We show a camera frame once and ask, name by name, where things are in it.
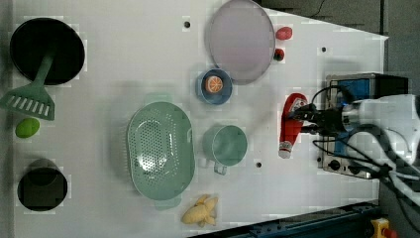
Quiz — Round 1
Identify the black cylindrical cup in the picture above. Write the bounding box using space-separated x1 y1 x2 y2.
17 159 68 212

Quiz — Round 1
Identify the blue bowl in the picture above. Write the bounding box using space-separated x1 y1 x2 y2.
195 68 233 105

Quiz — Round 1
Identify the plush strawberry with green top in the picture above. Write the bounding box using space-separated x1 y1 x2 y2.
275 27 293 41

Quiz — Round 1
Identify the orange slice toy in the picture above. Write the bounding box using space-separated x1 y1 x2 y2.
205 75 224 93

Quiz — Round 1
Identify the small red strawberry toy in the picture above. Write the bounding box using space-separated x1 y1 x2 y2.
273 49 284 61

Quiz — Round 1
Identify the large grey round plate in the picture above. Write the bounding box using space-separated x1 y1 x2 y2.
205 0 275 84

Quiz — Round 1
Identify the peeled banana toy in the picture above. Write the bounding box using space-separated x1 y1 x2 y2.
181 194 218 227

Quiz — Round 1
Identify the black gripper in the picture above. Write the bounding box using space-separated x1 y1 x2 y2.
287 103 346 137

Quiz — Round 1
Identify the green lime toy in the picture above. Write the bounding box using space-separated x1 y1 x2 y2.
15 118 40 139

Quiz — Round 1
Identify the green mug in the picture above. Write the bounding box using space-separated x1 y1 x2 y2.
202 125 248 176

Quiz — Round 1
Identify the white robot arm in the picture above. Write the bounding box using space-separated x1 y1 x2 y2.
286 94 420 204

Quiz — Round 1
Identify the black frying pan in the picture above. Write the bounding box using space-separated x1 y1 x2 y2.
10 18 85 85

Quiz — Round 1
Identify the red plush ketchup bottle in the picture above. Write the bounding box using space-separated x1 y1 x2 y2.
278 93 307 159

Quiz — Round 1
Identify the green spatula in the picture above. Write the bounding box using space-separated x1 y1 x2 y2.
0 50 55 121

